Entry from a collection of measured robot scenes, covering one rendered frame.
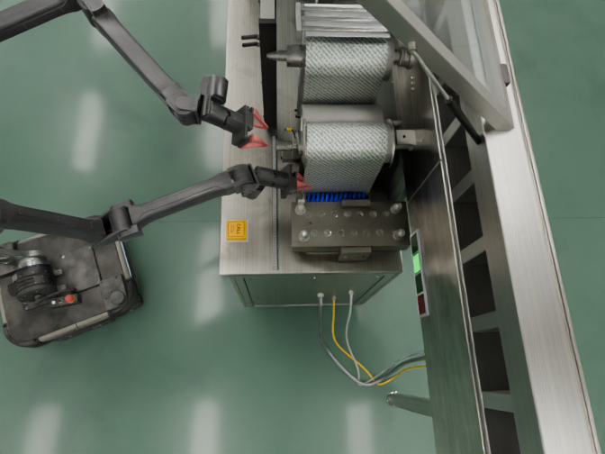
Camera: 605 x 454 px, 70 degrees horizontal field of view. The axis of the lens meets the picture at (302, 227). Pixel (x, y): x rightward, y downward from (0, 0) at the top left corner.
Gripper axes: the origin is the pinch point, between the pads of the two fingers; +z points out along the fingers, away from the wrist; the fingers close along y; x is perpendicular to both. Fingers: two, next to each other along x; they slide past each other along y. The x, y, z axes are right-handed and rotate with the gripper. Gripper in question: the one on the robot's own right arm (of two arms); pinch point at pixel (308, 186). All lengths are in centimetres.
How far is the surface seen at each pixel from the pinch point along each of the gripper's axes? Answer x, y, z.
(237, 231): -24.8, 10.7, -15.2
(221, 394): -113, 69, 14
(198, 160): -122, -65, -1
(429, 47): 77, 14, -27
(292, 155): 3.1, -8.2, -8.0
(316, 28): 33.9, -30.4, -17.2
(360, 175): 15.4, 0.3, 9.9
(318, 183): 3.9, 0.3, 1.2
